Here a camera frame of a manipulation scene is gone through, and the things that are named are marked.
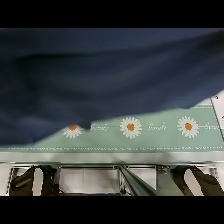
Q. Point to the navy blue shirt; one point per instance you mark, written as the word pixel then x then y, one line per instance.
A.
pixel 93 76

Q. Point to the silver frame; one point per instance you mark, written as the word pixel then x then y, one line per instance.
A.
pixel 133 181

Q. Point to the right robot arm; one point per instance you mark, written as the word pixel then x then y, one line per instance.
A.
pixel 200 181

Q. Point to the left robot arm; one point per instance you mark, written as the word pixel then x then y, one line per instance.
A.
pixel 30 181

